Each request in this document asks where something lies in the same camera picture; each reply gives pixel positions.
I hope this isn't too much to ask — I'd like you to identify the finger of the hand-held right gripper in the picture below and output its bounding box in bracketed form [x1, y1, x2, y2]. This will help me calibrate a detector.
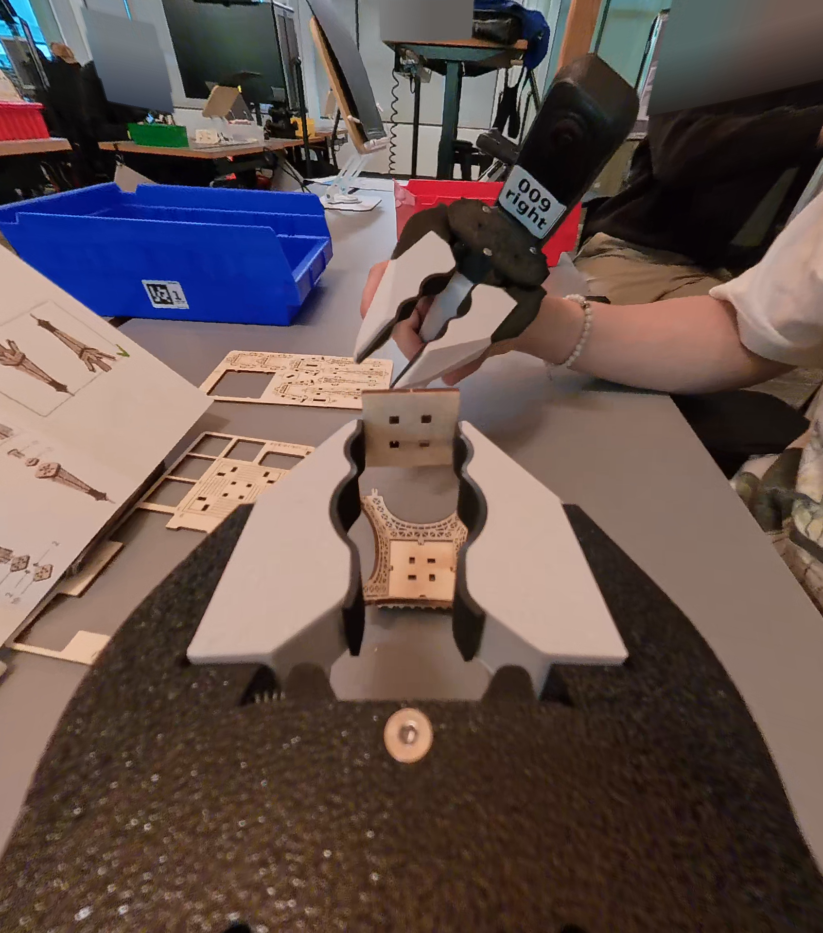
[391, 279, 519, 389]
[354, 233, 462, 363]

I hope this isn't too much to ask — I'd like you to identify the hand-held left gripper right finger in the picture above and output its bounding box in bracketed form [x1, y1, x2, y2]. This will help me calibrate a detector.
[451, 421, 630, 670]

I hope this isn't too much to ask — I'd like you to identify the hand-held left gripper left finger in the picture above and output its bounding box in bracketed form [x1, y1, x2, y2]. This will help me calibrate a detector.
[187, 419, 368, 668]

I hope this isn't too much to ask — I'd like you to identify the square wooden four-hole piece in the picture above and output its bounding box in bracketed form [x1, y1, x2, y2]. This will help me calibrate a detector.
[362, 388, 462, 467]

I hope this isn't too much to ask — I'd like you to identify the wooden lattice tower base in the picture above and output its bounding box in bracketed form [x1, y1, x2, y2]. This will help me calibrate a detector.
[360, 490, 471, 612]

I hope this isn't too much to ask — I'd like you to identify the person's right forearm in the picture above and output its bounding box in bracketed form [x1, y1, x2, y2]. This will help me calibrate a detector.
[553, 288, 802, 392]

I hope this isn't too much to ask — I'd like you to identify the black-framed standing desk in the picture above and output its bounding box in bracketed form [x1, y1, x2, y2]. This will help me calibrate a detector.
[385, 36, 529, 179]

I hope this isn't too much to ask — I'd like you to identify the wooden background desk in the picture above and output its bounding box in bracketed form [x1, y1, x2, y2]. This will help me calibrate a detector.
[98, 135, 325, 163]
[0, 138, 73, 161]

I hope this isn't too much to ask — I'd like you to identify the person's right hand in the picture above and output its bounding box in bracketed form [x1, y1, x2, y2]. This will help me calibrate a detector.
[362, 261, 565, 387]

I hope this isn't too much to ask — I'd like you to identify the wooden sheet with square parts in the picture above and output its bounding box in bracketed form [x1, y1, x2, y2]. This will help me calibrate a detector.
[138, 432, 315, 535]

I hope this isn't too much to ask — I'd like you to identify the white panel stand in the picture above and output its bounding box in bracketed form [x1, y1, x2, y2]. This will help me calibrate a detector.
[324, 142, 377, 212]

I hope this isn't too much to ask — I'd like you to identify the wooden sheet with lattice parts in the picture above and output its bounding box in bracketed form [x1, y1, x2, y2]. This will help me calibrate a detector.
[200, 350, 392, 409]

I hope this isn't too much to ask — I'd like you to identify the black tilted panel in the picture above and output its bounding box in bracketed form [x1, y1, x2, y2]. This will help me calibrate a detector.
[305, 0, 390, 147]

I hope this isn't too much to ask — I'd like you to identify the white instruction booklet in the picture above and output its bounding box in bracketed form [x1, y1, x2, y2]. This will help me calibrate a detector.
[0, 215, 213, 719]

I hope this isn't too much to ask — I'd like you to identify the wooden laptop stand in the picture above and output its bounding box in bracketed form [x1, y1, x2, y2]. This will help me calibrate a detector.
[202, 84, 255, 121]

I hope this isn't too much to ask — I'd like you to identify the person's printed white t-shirt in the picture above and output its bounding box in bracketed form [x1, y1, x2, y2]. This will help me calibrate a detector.
[710, 146, 823, 693]

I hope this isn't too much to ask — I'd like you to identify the green plastic bin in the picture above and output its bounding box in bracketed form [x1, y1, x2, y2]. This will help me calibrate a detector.
[127, 122, 188, 149]

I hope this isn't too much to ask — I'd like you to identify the black computer monitor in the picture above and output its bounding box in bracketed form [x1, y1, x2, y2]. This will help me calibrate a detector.
[163, 0, 288, 103]

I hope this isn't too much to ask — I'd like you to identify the blue plastic bin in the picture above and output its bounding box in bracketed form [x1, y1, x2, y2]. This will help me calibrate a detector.
[0, 182, 333, 327]

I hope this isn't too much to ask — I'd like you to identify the wooden post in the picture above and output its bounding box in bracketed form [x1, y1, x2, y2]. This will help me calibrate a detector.
[560, 0, 605, 81]

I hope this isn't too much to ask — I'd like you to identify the white bead bracelet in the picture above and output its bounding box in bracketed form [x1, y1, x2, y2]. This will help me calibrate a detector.
[547, 294, 595, 369]

